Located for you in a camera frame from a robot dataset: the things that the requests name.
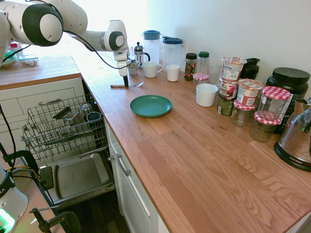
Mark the dark C-clamp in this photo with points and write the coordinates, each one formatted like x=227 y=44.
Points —
x=60 y=219
x=29 y=160

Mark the red printed oatmeal cup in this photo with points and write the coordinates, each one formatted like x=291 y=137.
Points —
x=228 y=88

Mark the clear drinking glass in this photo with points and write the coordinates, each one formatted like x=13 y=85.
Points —
x=215 y=72

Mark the tall pitcher with blue lid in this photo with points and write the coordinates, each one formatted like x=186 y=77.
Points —
x=151 y=48

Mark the stainless steel electric kettle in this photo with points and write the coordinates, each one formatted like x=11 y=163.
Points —
x=294 y=143

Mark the green printed cup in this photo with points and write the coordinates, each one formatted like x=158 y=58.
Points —
x=224 y=106

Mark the teal plate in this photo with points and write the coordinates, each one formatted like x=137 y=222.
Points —
x=150 y=106

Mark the white ribbed cup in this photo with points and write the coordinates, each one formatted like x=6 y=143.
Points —
x=173 y=74

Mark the clear glass in rack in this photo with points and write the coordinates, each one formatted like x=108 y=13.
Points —
x=85 y=108

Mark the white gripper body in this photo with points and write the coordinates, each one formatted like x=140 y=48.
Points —
x=122 y=65

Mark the glass and steel french press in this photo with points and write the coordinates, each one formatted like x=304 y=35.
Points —
x=139 y=54

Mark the printed paper cup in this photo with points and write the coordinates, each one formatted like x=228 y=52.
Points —
x=133 y=70

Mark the wide pitcher with navy lid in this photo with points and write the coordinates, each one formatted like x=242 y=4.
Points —
x=173 y=54

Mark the dark blue mug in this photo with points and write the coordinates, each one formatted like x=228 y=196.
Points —
x=93 y=117

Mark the spice jar with black lid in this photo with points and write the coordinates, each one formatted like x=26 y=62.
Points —
x=190 y=68

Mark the clear bottle with green lid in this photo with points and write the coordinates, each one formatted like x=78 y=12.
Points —
x=203 y=63

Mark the clear food container with snacks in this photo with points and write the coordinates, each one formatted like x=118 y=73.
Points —
x=29 y=61

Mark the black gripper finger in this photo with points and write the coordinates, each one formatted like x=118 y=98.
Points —
x=126 y=81

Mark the clear plastic container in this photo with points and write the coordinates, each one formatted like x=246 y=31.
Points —
x=71 y=119

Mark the green-lidded food container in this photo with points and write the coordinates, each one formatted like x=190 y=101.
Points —
x=8 y=60

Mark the white printed oatmeal cup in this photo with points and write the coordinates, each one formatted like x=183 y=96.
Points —
x=249 y=93
x=233 y=69

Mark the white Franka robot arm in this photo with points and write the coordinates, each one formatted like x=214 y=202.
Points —
x=43 y=24

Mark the dishwasher door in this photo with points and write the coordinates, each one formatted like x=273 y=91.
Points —
x=77 y=177

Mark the large black supplement tub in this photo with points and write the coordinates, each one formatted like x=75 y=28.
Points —
x=289 y=82

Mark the large white mug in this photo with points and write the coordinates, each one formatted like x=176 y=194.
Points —
x=150 y=70

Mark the dark rectangular food container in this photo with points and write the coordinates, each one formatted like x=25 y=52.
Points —
x=62 y=112

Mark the round metal cabinet knob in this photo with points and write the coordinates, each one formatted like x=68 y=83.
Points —
x=110 y=159

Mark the plain white cup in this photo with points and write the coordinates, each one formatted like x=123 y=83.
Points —
x=206 y=97

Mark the brown mounting board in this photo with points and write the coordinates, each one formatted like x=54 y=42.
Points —
x=34 y=194

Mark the glass jar red checkered lid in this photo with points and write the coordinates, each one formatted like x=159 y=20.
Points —
x=244 y=115
x=274 y=102
x=263 y=131
x=200 y=77

